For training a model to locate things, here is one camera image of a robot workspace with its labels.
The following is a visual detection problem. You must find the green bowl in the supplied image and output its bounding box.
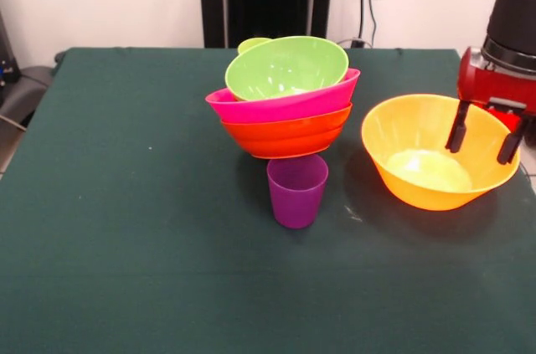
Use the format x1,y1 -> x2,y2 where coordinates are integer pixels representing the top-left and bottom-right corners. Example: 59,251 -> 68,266
224,35 -> 350,102

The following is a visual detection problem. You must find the large orange bowl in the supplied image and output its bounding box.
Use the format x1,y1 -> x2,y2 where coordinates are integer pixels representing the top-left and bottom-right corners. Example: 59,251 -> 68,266
361,94 -> 521,212

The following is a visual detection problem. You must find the green cup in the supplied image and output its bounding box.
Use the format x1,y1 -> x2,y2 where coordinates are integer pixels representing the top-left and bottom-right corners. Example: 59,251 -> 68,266
237,37 -> 273,54

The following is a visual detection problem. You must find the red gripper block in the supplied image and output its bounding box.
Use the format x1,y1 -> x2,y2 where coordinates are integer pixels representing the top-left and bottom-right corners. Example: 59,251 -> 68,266
444,46 -> 536,166

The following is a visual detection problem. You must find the large red-orange bowl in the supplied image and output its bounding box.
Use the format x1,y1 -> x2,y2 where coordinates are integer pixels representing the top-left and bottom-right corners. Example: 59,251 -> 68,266
220,102 -> 353,161

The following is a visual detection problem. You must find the dark green tablecloth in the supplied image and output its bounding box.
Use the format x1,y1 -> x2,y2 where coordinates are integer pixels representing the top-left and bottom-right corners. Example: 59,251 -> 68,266
0,47 -> 536,354

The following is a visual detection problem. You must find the red cup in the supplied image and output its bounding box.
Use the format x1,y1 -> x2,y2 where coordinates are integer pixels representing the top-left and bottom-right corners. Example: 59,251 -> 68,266
481,106 -> 524,134

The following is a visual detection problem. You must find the purple cup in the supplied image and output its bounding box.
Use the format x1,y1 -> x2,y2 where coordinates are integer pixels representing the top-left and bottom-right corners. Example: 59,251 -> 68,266
266,154 -> 330,229

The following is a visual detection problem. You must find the grey pedestal leg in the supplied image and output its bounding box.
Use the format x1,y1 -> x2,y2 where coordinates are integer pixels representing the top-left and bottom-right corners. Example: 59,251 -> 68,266
0,64 -> 58,129

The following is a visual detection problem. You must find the large pink bowl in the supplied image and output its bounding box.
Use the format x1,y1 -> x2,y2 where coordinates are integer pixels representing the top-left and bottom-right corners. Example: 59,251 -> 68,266
204,68 -> 362,125

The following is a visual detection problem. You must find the black equipment box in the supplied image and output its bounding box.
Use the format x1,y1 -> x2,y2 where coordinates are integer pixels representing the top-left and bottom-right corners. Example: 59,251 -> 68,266
0,10 -> 21,87

